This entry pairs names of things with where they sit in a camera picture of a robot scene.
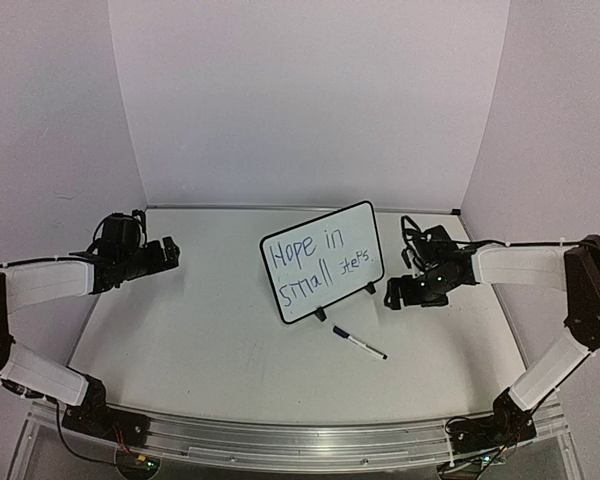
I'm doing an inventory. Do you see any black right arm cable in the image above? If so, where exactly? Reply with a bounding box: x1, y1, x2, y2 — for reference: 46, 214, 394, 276
399, 214, 600, 351

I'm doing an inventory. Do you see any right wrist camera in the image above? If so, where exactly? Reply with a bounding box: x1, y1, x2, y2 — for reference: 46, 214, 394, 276
401, 246, 421, 275

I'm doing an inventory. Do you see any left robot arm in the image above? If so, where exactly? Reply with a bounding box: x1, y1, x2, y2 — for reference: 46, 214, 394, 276
0, 210, 181, 446

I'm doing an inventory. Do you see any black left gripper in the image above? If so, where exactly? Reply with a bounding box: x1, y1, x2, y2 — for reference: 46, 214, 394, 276
120, 234, 179, 280

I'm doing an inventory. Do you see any blue marker cap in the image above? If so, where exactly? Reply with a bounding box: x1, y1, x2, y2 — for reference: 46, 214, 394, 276
332, 325, 349, 339

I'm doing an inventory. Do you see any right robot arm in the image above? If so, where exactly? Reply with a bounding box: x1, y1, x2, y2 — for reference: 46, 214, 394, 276
384, 216, 600, 450

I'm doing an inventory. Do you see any black left base cable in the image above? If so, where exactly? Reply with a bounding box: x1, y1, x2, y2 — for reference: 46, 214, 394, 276
54, 407, 131, 469

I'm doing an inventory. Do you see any white whiteboard with black frame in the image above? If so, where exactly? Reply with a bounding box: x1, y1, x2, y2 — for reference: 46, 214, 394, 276
259, 200, 385, 325

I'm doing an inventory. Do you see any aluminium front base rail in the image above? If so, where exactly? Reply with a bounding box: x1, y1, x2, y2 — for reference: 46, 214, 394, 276
8, 397, 583, 479

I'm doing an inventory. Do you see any white marker pen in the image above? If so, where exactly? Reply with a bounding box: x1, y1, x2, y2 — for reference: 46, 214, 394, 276
347, 334, 388, 360

